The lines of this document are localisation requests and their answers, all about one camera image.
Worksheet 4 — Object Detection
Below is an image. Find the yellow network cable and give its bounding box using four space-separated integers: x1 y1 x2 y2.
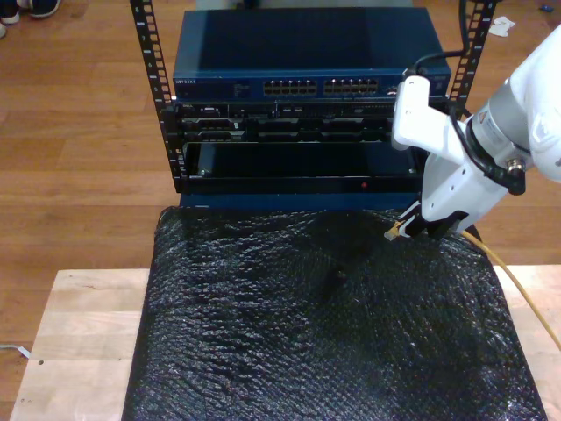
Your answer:
383 220 561 350

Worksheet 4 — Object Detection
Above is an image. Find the black rack server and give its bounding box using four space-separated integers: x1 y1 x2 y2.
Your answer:
174 99 449 144

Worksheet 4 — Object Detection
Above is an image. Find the black bubble wrap mat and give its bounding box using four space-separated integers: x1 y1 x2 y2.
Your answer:
121 203 549 421

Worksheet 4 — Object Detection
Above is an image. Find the white crumpled paper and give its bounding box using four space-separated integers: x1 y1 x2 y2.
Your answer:
487 16 517 39

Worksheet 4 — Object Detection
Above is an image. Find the grey flat strip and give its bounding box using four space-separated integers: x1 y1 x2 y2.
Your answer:
0 344 32 359

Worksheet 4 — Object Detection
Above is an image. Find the person's dark shoe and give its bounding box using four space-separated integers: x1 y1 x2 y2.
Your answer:
29 0 61 18

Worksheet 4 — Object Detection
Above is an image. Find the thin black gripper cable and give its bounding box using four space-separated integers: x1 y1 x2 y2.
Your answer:
447 107 528 197

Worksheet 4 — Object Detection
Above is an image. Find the blue rack base plate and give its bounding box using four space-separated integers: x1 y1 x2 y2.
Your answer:
179 191 442 211

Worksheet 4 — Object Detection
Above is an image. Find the blue network switch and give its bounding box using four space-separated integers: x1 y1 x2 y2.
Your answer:
172 7 452 103

